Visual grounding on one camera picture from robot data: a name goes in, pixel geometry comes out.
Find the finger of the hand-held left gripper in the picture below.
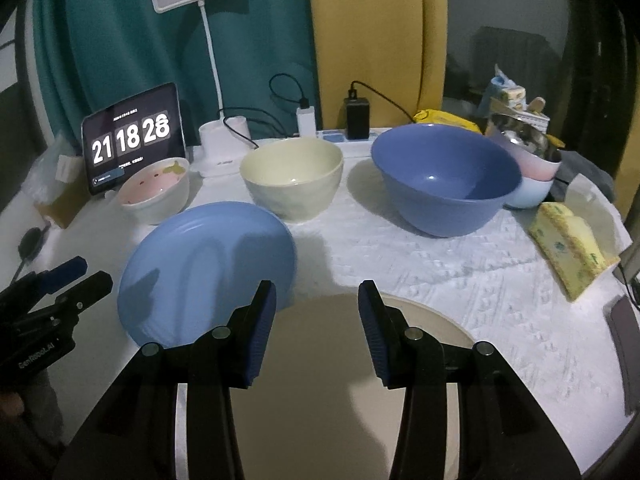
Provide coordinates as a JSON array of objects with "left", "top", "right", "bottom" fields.
[
  {"left": 10, "top": 256, "right": 89, "bottom": 306},
  {"left": 25, "top": 271, "right": 114, "bottom": 333}
]

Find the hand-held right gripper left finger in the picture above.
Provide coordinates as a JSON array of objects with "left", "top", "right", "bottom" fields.
[{"left": 52, "top": 280, "right": 277, "bottom": 480}]

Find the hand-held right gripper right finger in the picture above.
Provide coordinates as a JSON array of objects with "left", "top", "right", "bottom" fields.
[{"left": 357, "top": 280, "right": 583, "bottom": 480}]

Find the cream plate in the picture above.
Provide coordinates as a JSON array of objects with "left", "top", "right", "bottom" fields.
[{"left": 227, "top": 292, "right": 476, "bottom": 480}]

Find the light blue plate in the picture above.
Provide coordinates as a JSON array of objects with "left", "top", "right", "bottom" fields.
[{"left": 117, "top": 201, "right": 297, "bottom": 348}]

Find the pink strawberry bowl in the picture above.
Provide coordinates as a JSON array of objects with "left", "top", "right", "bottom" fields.
[{"left": 119, "top": 157, "right": 192, "bottom": 226}]

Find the cream bowl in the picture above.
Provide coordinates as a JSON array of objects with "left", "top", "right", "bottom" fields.
[{"left": 239, "top": 137, "right": 345, "bottom": 222}]

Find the large blue bowl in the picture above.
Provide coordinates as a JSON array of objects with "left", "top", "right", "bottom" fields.
[{"left": 371, "top": 124, "right": 523, "bottom": 238}]

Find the black round device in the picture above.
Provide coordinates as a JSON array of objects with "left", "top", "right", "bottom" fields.
[{"left": 9, "top": 227, "right": 46, "bottom": 283}]

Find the cardboard box with plastic bag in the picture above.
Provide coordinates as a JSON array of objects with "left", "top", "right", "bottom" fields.
[{"left": 22, "top": 130, "right": 86, "bottom": 211}]

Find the tablet with clock display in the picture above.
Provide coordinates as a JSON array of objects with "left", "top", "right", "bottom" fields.
[{"left": 81, "top": 82, "right": 188, "bottom": 196}]

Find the white desk lamp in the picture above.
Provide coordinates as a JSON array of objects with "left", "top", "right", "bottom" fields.
[{"left": 151, "top": 0, "right": 253, "bottom": 178}]

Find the white power strip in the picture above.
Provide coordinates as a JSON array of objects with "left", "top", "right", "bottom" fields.
[{"left": 295, "top": 127, "right": 396, "bottom": 148}]

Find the pale blue steel-lined bowl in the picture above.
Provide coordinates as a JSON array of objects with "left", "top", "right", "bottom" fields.
[{"left": 504, "top": 175, "right": 556, "bottom": 210}]

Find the white charger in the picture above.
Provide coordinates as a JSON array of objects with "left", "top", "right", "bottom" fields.
[{"left": 296, "top": 106, "right": 317, "bottom": 138}]

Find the yellow tissue pack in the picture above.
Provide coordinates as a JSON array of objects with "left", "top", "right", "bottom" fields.
[{"left": 529, "top": 172, "right": 633, "bottom": 303}]

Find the black charger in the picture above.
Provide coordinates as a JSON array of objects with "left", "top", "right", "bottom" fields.
[{"left": 343, "top": 97, "right": 372, "bottom": 141}]

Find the yellow packet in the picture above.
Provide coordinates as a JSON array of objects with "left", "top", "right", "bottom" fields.
[{"left": 412, "top": 109, "right": 483, "bottom": 133}]

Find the teal curtain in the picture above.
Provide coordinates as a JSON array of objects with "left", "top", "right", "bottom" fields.
[{"left": 32, "top": 0, "right": 321, "bottom": 151}]

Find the pink steel-lined bowl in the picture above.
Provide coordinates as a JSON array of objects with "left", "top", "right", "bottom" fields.
[{"left": 487, "top": 112, "right": 563, "bottom": 182}]

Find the black smartphone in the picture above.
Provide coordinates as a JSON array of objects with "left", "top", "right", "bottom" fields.
[{"left": 603, "top": 295, "right": 640, "bottom": 418}]

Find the white plastic basket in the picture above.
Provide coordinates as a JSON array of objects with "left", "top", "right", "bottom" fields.
[{"left": 487, "top": 97, "right": 551, "bottom": 133}]

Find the grey cloth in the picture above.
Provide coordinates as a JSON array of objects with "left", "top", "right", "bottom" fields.
[{"left": 552, "top": 149, "right": 616, "bottom": 201}]

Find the yellow curtain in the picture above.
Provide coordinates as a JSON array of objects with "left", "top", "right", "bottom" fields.
[{"left": 305, "top": 0, "right": 448, "bottom": 128}]

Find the black charging cable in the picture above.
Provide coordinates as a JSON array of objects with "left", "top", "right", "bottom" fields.
[
  {"left": 269, "top": 72, "right": 308, "bottom": 111},
  {"left": 222, "top": 105, "right": 301, "bottom": 151},
  {"left": 349, "top": 80, "right": 418, "bottom": 123}
]

